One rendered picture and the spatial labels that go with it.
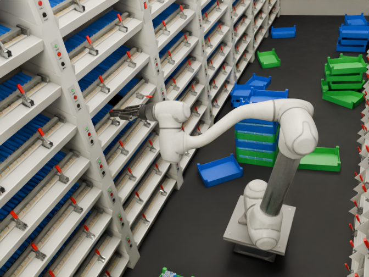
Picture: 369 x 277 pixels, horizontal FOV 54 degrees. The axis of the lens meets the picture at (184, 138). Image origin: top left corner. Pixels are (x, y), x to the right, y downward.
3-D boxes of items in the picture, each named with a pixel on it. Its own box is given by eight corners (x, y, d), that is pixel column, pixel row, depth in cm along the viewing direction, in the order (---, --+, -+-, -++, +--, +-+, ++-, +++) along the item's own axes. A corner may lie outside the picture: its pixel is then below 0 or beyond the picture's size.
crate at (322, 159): (337, 153, 282) (339, 145, 278) (339, 171, 267) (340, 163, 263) (297, 151, 291) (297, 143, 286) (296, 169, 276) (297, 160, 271)
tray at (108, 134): (155, 91, 224) (157, 78, 218) (100, 153, 182) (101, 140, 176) (127, 78, 228) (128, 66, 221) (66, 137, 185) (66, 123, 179)
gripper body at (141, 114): (147, 123, 176) (132, 123, 180) (156, 114, 181) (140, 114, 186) (142, 110, 172) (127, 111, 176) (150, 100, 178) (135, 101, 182)
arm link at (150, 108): (166, 114, 179) (156, 114, 182) (160, 98, 175) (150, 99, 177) (158, 125, 173) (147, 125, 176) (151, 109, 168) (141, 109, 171)
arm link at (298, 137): (270, 223, 205) (278, 257, 187) (242, 221, 204) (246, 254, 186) (317, 107, 160) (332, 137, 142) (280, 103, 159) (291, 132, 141)
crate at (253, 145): (279, 135, 285) (279, 127, 280) (275, 151, 270) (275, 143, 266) (241, 131, 296) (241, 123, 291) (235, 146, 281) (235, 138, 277)
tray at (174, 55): (197, 43, 273) (201, 26, 263) (162, 83, 231) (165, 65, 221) (173, 33, 276) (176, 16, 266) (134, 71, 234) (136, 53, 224)
